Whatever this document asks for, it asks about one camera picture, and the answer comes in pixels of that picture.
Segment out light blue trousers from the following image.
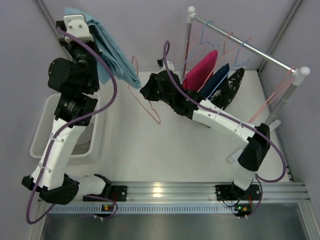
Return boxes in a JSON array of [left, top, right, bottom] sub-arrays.
[[64, 7, 141, 89]]

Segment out pink wire hanger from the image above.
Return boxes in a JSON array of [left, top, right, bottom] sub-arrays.
[[248, 71, 294, 123]]

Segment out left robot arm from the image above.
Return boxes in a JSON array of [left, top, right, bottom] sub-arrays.
[[21, 20, 111, 205]]

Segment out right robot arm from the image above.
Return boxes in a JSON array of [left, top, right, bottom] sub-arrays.
[[139, 70, 271, 200]]

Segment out magenta trousers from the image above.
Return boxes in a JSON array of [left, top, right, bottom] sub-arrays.
[[183, 50, 218, 91]]

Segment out navy blue trousers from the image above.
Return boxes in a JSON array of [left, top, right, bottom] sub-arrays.
[[199, 63, 230, 98]]

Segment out black patterned trousers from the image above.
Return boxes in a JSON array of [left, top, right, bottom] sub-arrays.
[[209, 67, 245, 110]]

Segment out blue hanger far left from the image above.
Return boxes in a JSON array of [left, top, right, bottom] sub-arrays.
[[179, 20, 221, 81]]

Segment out blue hanger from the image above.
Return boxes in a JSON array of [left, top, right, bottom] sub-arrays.
[[208, 36, 252, 101], [179, 20, 221, 81]]

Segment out white plastic basket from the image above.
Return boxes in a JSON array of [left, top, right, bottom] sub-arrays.
[[29, 93, 104, 166]]

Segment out white metal clothes rack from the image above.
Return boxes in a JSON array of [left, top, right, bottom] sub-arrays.
[[180, 0, 311, 131]]

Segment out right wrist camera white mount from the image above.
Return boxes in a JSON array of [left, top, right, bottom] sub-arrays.
[[157, 59, 175, 72]]

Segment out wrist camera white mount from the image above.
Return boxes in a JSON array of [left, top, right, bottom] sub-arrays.
[[157, 59, 175, 72], [63, 14, 94, 43]]

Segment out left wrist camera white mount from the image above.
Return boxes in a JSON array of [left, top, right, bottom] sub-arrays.
[[63, 14, 94, 43]]

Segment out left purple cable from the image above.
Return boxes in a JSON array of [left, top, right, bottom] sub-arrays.
[[26, 26, 120, 224]]

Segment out aluminium mounting rail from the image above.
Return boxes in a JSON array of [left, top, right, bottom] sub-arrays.
[[37, 180, 311, 203]]

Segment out white slotted cable duct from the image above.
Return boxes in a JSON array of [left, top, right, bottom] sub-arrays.
[[47, 202, 253, 216]]

